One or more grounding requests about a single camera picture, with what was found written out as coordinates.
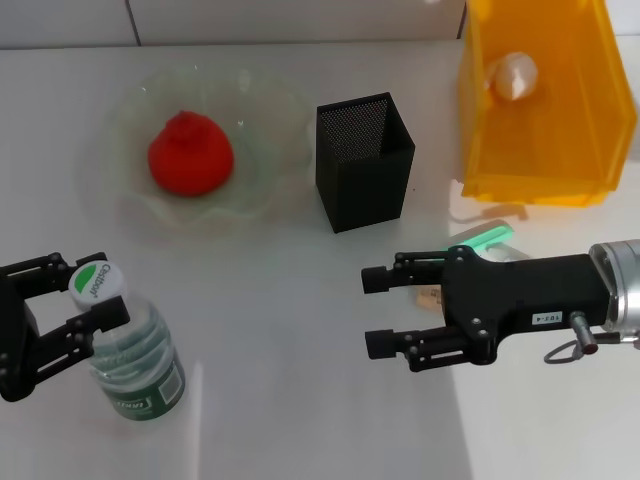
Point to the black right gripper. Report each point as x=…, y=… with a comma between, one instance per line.
x=520, y=295

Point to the white paper ball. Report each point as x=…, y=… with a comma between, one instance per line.
x=515, y=75

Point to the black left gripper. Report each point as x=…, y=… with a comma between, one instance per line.
x=17, y=340

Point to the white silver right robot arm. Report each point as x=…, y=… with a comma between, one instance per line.
x=625, y=290

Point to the black mesh pen holder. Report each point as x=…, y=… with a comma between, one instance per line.
x=360, y=190

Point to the green pen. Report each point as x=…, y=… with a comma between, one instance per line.
x=487, y=236

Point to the red-orange fruit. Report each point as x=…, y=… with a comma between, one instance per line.
x=192, y=157

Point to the clear green-label water bottle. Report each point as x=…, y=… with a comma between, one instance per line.
x=145, y=370

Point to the green glass fruit plate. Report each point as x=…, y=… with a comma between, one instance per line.
x=265, y=165

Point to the yellow plastic bin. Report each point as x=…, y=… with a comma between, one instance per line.
x=550, y=140

